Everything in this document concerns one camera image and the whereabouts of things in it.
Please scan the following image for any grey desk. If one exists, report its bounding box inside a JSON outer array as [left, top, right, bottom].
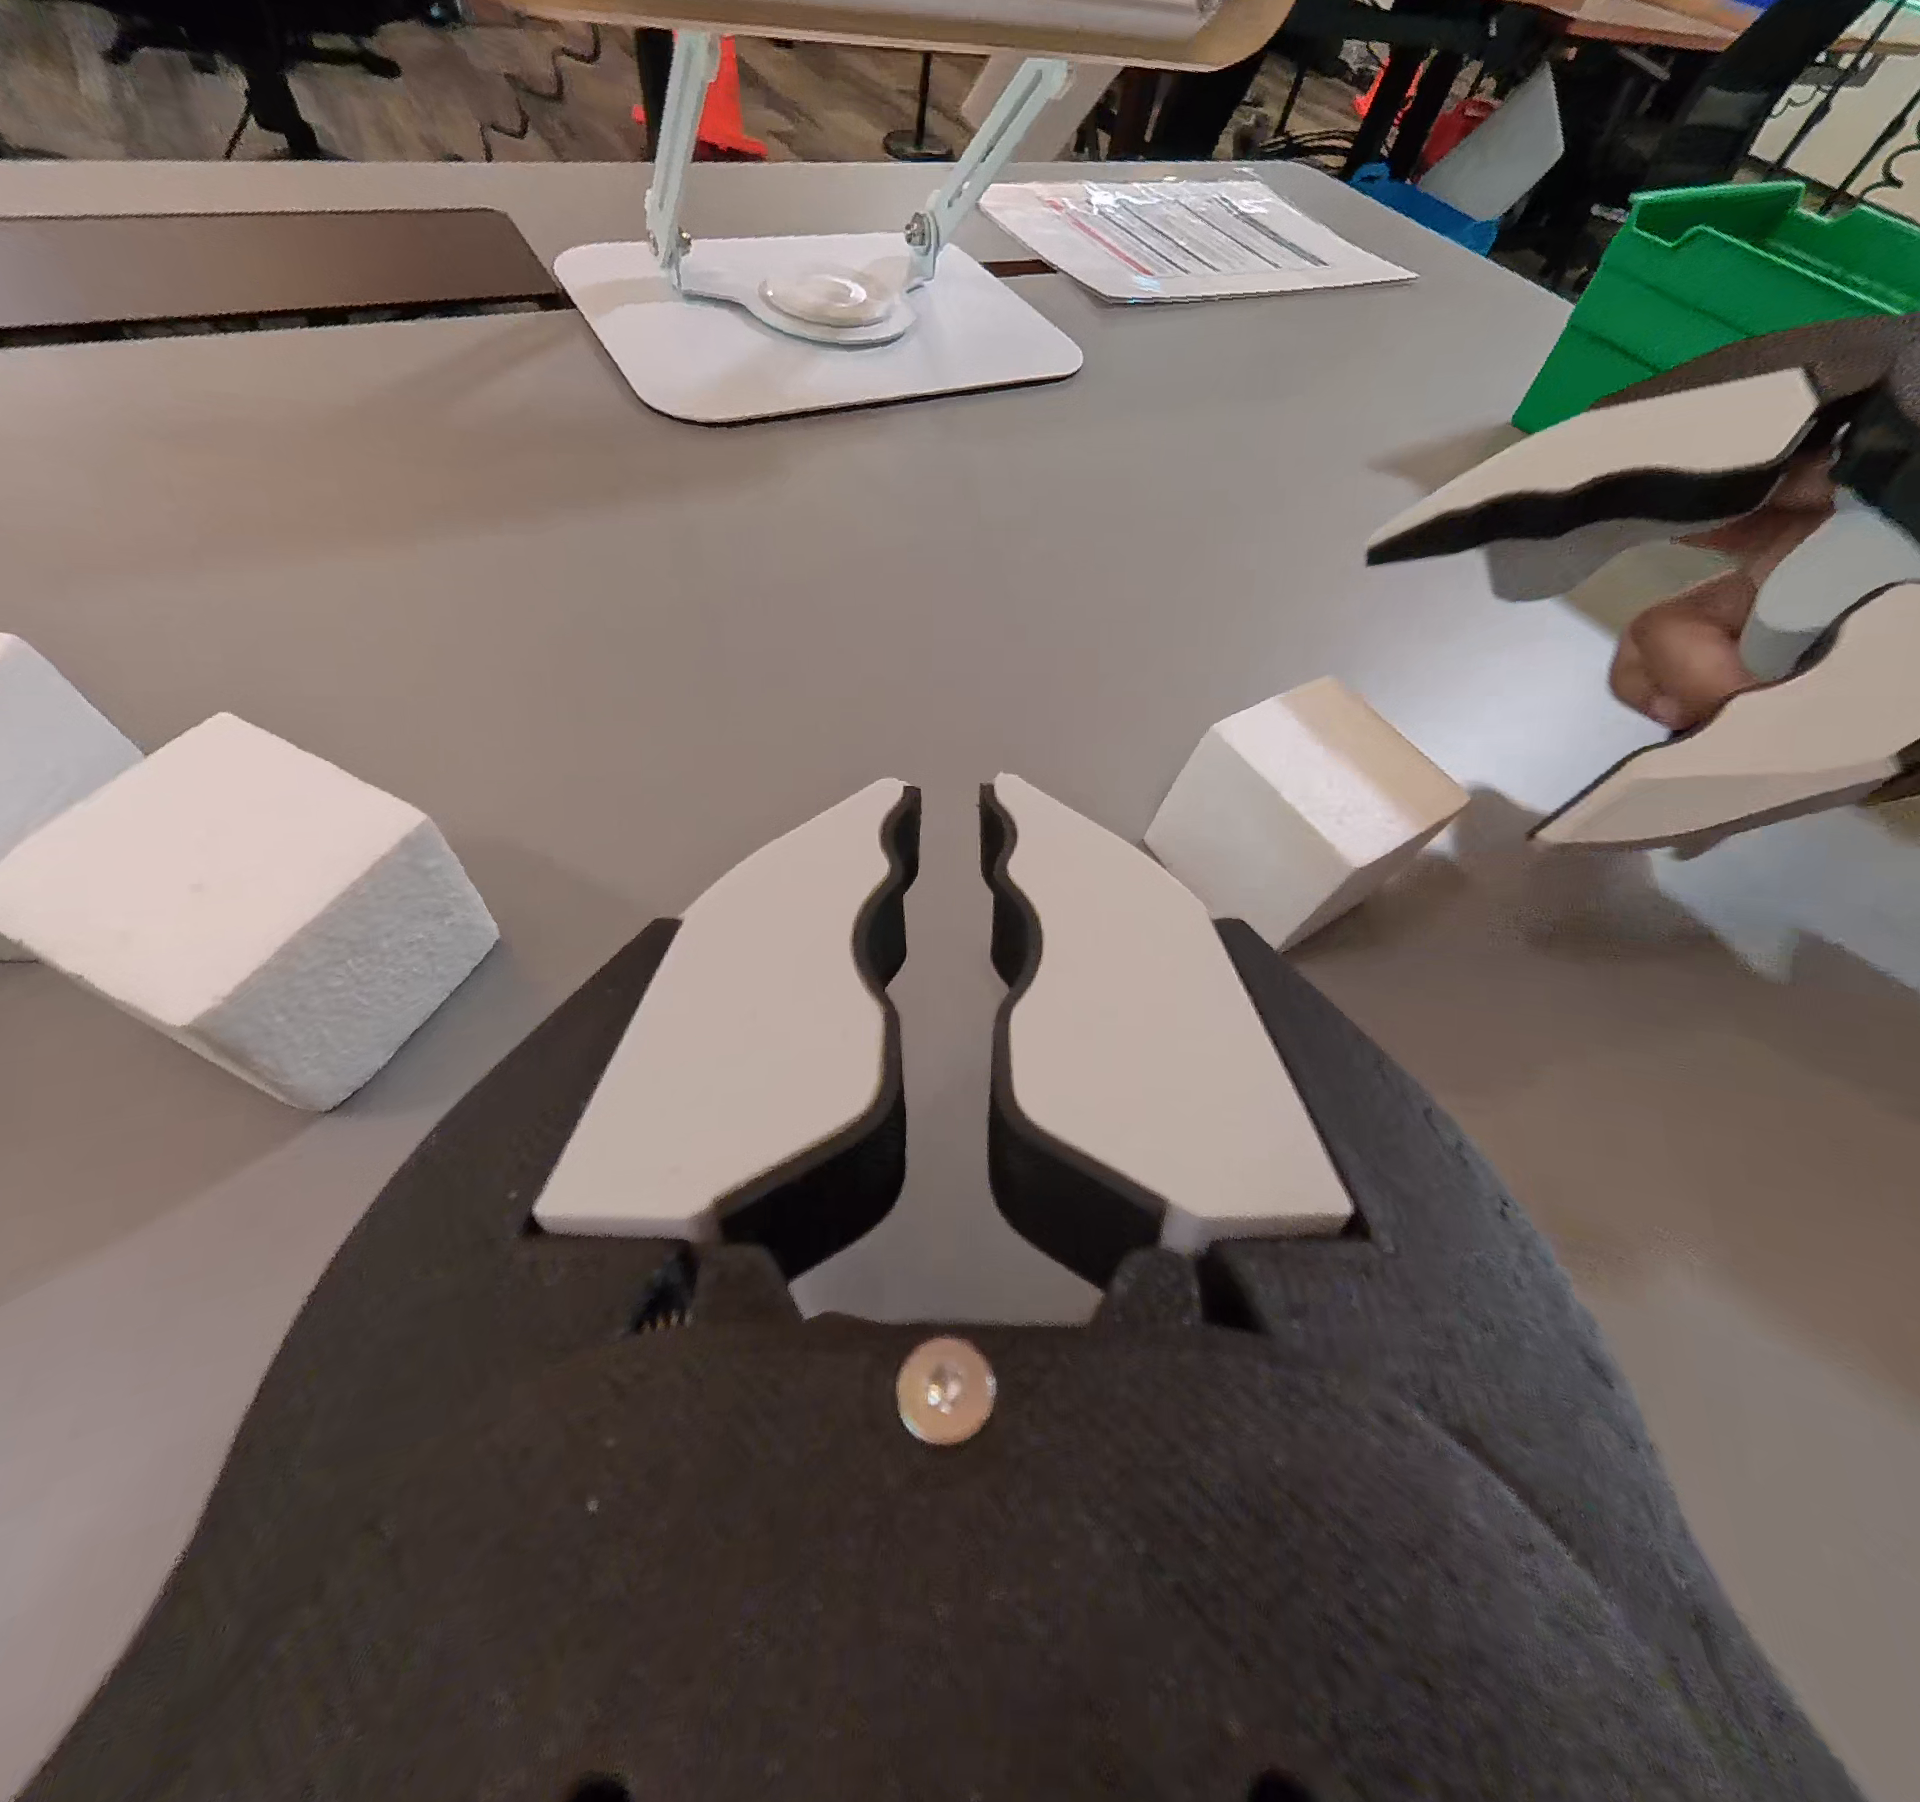
[[0, 157, 1920, 1802]]

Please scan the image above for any person's right hand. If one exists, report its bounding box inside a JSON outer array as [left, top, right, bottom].
[[1607, 567, 1772, 733]]

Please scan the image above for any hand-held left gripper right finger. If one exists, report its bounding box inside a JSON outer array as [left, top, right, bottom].
[[975, 772, 1360, 1291]]

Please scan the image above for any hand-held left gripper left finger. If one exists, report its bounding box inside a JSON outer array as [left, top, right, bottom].
[[528, 775, 923, 1279]]

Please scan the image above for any green plastic bin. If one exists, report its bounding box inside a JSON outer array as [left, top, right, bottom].
[[1512, 181, 1920, 436]]

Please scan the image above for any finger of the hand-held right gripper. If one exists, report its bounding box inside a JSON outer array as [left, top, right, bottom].
[[1526, 578, 1920, 855], [1364, 364, 1853, 608]]

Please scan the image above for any grey desk cable cover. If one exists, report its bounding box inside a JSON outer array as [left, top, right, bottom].
[[0, 208, 571, 334]]

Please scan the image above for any white foam cube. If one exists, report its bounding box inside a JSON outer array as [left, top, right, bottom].
[[1144, 676, 1471, 952], [0, 710, 502, 1113], [0, 632, 147, 865]]

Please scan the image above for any orange traffic cone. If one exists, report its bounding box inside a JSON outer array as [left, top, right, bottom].
[[631, 31, 769, 164]]

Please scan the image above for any white tablet stand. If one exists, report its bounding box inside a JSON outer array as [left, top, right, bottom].
[[553, 0, 1291, 423]]

